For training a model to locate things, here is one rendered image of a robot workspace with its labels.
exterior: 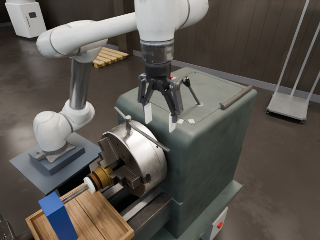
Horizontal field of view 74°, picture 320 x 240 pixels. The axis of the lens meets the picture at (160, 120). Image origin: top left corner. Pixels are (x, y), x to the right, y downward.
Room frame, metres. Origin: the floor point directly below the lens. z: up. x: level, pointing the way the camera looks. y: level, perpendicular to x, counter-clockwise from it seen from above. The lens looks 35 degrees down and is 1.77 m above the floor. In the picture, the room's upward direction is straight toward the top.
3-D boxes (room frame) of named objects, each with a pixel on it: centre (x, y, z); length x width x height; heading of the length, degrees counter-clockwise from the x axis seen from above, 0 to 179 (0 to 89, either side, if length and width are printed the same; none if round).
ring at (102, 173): (0.57, 0.24, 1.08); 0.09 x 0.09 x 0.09; 44
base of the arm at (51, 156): (1.01, 0.69, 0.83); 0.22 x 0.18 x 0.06; 144
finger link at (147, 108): (0.61, 0.04, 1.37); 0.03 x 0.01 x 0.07; 147
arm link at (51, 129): (1.04, 0.67, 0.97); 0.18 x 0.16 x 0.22; 144
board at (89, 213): (0.47, 0.34, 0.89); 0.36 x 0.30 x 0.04; 44
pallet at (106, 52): (5.16, 1.54, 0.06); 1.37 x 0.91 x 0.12; 54
